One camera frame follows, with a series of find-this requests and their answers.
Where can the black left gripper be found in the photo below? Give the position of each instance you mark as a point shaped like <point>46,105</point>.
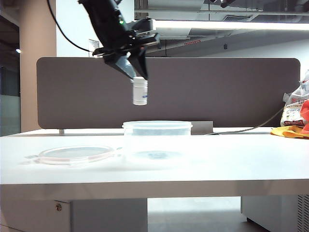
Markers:
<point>118,44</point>

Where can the small white medicine bottle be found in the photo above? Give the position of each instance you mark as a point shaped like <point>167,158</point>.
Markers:
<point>140,94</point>

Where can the round clear plastic box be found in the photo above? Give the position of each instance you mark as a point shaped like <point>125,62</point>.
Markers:
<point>157,128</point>

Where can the clear lid with pink seal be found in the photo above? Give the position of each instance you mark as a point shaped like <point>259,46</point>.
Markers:
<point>72,153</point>

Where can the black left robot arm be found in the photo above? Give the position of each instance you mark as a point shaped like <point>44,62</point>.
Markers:
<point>101,17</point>

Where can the red ceiling sign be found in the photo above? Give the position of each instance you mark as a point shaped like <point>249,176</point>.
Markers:
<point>192,43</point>

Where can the ceiling light strip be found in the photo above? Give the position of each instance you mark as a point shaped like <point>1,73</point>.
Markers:
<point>229,25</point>

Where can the printed plastic snack bag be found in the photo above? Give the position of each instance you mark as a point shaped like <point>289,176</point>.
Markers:
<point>293,113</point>

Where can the yellow cloth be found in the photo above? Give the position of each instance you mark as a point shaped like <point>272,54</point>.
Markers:
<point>287,133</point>

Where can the white drawer cabinet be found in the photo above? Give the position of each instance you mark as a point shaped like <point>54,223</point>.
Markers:
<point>36,217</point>

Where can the orange-red cloth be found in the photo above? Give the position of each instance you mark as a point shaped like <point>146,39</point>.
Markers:
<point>306,113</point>

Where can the white vented cabinet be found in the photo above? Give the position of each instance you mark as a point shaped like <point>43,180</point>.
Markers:
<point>270,212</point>

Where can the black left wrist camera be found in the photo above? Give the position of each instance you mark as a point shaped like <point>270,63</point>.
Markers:
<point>142,25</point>

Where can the metal wall plate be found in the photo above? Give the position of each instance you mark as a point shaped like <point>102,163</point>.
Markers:
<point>93,44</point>

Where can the metal divider bracket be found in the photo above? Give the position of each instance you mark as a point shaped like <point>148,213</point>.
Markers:
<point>62,132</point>

